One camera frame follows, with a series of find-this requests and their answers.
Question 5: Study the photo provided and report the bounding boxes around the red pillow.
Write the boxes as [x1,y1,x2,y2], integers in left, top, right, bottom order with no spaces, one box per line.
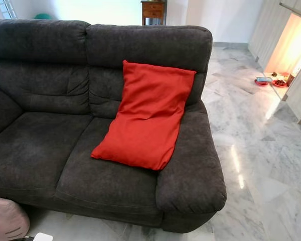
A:
[91,60,197,171]

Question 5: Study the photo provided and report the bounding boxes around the dark fabric sofa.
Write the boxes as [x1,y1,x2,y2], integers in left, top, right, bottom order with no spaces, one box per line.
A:
[0,19,227,233]

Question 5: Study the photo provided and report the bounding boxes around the pink plush cushion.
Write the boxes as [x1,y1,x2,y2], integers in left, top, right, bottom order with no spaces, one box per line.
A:
[0,197,31,241]

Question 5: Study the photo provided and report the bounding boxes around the small brown wooden cabinet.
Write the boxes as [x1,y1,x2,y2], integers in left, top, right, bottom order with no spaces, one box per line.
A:
[140,0,167,26]

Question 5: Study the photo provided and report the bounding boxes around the red pet bowl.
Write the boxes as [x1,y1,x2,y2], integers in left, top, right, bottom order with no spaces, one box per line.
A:
[272,73,292,88]
[255,76,271,87]

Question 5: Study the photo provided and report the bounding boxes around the beige wooden partition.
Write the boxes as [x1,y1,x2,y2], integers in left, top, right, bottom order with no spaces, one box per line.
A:
[248,0,301,125]

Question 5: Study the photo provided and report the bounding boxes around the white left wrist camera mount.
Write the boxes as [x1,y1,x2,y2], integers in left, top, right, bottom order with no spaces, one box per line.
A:
[33,232,54,241]

